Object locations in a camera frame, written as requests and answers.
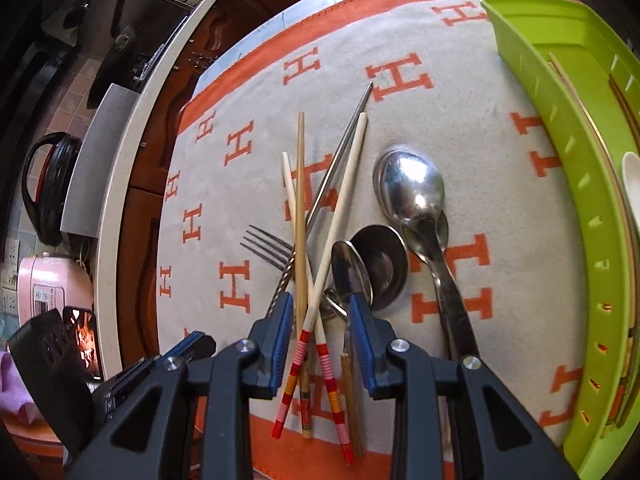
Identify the pink rice cooker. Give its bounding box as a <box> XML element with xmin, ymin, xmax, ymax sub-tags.
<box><xmin>16</xmin><ymin>255</ymin><xmax>96</xmax><ymax>328</ymax></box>

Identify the white chopstick with red stripes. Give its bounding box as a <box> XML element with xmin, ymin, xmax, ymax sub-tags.
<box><xmin>281</xmin><ymin>151</ymin><xmax>356</xmax><ymax>465</ymax></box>

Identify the orange and grey printed blanket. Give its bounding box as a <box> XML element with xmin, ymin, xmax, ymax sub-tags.
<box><xmin>157</xmin><ymin>0</ymin><xmax>640</xmax><ymax>478</ymax></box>

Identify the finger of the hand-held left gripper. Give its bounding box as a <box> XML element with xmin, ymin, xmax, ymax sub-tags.
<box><xmin>155</xmin><ymin>331</ymin><xmax>217</xmax><ymax>362</ymax></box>

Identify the gas stove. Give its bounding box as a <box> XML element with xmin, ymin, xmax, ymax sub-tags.
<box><xmin>125</xmin><ymin>47</ymin><xmax>176</xmax><ymax>93</ymax></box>

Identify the black wok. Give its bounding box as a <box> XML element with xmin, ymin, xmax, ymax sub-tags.
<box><xmin>87</xmin><ymin>35</ymin><xmax>151</xmax><ymax>110</ymax></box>

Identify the green plastic utensil tray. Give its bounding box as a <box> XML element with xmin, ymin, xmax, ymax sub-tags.
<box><xmin>480</xmin><ymin>0</ymin><xmax>640</xmax><ymax>480</ymax></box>

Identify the small spoon with gold handle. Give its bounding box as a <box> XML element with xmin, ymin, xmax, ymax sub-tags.
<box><xmin>331</xmin><ymin>240</ymin><xmax>368</xmax><ymax>455</ymax></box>

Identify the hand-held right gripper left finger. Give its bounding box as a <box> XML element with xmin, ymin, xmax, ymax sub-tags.
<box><xmin>65</xmin><ymin>292</ymin><xmax>295</xmax><ymax>480</ymax></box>

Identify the black glass splash panel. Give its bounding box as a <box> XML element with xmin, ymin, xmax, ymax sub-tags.
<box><xmin>75</xmin><ymin>0</ymin><xmax>203</xmax><ymax>86</ymax></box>

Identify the round metal spoon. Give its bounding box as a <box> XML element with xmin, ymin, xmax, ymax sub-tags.
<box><xmin>350</xmin><ymin>225</ymin><xmax>409</xmax><ymax>312</ymax></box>

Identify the white ceramic spoon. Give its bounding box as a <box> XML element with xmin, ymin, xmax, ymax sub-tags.
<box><xmin>621</xmin><ymin>151</ymin><xmax>640</xmax><ymax>241</ymax></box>

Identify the metal fork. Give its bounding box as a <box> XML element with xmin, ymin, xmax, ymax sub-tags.
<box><xmin>240</xmin><ymin>225</ymin><xmax>349</xmax><ymax>322</ymax></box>

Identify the large metal soup spoon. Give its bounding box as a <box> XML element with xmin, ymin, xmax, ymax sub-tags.
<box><xmin>372</xmin><ymin>144</ymin><xmax>483</xmax><ymax>363</ymax></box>

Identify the stainless steel panel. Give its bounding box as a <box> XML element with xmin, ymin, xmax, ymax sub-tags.
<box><xmin>60</xmin><ymin>84</ymin><xmax>142</xmax><ymax>239</ymax></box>

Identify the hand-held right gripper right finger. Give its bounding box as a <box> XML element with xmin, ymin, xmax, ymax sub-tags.
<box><xmin>348</xmin><ymin>294</ymin><xmax>578</xmax><ymax>480</ymax></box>

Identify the bundle of chopsticks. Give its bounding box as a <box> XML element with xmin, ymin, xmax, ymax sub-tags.
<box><xmin>271</xmin><ymin>112</ymin><xmax>369</xmax><ymax>440</ymax></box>

